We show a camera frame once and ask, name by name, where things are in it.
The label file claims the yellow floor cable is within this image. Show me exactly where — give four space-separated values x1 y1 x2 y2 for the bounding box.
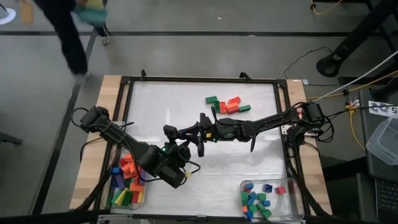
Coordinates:
310 0 343 16
306 70 398 100
348 107 367 152

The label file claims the black metal table frame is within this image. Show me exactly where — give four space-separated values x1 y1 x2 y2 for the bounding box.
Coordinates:
93 68 312 218

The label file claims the white floor cable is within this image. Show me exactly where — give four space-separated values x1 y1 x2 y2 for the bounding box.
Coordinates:
307 51 398 105

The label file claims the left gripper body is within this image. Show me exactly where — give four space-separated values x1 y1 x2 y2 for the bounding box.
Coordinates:
144 144 187 175

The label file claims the power strip with plugs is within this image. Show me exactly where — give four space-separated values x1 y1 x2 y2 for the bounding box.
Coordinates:
343 95 362 115

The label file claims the dark grey cart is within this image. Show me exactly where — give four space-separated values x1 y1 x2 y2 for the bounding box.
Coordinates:
358 88 398 224

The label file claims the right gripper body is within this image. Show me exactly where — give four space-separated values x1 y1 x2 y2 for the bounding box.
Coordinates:
198 119 249 144

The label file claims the white floor disc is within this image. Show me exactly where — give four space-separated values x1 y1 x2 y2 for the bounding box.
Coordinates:
0 7 17 26

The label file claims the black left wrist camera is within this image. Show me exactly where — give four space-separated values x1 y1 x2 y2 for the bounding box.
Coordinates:
161 167 188 190

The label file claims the person's shoe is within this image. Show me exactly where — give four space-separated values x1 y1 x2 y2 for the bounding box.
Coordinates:
99 26 111 46

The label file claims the clear plastic bin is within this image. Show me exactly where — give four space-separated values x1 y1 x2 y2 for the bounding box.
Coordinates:
107 149 149 210
238 175 305 223

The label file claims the teal held bundle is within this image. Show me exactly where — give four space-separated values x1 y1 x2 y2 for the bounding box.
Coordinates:
73 0 109 29

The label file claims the black crossbar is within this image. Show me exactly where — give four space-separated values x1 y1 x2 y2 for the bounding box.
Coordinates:
0 210 105 224

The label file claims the black chair base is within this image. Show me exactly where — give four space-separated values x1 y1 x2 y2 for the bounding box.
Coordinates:
0 131 24 146

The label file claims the long yellow toy block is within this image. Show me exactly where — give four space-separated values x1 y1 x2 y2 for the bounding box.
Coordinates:
114 188 130 206

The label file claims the white paper label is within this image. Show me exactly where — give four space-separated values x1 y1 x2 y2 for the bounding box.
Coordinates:
368 100 398 119

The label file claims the black cable bundle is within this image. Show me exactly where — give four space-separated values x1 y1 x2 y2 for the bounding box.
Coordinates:
285 146 333 217
72 161 112 213

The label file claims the black stand foot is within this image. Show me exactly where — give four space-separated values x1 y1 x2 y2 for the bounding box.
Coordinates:
369 83 398 103

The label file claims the tan cardboard piece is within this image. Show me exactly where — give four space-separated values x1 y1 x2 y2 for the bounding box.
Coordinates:
20 0 34 26

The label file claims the clear plastic storage tub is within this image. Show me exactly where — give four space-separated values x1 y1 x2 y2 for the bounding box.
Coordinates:
366 116 398 166

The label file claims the black keyboard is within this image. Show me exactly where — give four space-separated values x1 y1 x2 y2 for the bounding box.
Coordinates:
374 177 398 224

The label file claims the person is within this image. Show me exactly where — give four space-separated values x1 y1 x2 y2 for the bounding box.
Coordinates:
33 0 109 77

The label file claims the black floor stand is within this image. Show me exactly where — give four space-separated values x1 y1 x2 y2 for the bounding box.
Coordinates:
316 0 398 78

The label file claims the black floor cable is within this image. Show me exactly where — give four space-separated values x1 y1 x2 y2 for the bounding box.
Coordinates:
283 46 331 80

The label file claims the long green block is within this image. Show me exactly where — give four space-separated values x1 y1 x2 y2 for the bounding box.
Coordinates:
110 189 124 205

